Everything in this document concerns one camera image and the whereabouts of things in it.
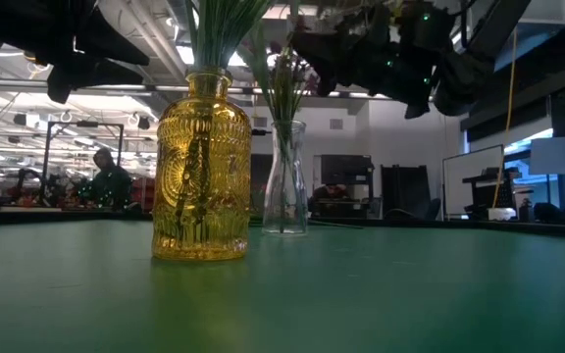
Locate person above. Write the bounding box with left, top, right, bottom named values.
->
left=85, top=146, right=134, bottom=211

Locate white box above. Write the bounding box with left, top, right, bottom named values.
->
left=487, top=207, right=517, bottom=222

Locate whiteboard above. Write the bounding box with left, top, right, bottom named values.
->
left=441, top=143, right=505, bottom=217

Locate black monitor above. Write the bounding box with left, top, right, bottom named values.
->
left=320, top=154, right=375, bottom=187

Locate clear glass vase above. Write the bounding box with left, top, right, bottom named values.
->
left=261, top=120, right=309, bottom=236

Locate grey sign panel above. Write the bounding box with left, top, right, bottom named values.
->
left=529, top=135, right=565, bottom=177

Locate yellow embossed glass vase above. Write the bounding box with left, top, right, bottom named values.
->
left=151, top=68, right=253, bottom=262

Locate green table mat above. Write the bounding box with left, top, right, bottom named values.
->
left=0, top=218, right=565, bottom=353

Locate purple flower bunch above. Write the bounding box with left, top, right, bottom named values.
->
left=255, top=28, right=321, bottom=231

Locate black station frame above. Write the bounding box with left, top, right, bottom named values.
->
left=40, top=120, right=126, bottom=197

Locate black cabinet panel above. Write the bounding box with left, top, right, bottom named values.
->
left=380, top=164, right=431, bottom=217

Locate white flower bunch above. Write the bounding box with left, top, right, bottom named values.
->
left=186, top=0, right=274, bottom=74

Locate black office chair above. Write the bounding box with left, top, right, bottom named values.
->
left=385, top=197, right=443, bottom=221

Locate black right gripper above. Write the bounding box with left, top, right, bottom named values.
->
left=289, top=4, right=453, bottom=120

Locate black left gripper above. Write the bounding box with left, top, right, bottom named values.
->
left=0, top=0, right=150, bottom=104

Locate yellow hanging cable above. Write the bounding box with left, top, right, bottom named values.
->
left=491, top=26, right=518, bottom=210

